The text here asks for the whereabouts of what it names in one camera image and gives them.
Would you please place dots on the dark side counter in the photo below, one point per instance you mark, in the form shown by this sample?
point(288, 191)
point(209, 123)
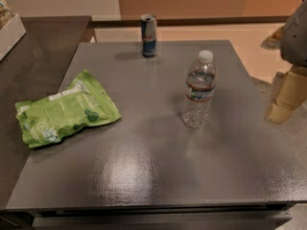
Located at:
point(32, 70)

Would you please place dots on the blue silver redbull can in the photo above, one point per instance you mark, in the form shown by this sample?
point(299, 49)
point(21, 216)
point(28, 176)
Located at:
point(148, 33)

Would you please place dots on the white box with items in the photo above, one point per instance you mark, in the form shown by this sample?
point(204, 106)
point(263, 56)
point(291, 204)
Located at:
point(11, 28)

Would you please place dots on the green snack bag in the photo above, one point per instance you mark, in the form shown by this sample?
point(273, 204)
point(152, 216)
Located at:
point(84, 103)

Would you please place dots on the clear plastic water bottle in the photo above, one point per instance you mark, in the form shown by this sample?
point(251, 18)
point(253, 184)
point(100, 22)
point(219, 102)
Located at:
point(200, 83)

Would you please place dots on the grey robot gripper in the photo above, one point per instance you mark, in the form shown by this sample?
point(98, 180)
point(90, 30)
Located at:
point(295, 38)

